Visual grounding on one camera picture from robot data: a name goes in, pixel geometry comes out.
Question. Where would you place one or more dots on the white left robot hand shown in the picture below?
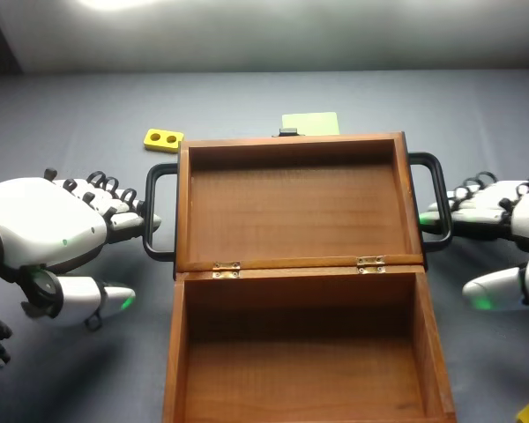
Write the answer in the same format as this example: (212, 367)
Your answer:
(39, 216)

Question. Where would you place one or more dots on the wooden box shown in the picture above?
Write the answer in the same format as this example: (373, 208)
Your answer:
(300, 211)

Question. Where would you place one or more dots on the grey table cloth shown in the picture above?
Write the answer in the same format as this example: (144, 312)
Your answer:
(79, 388)

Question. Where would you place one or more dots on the light green cube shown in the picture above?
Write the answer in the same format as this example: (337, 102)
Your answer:
(313, 122)

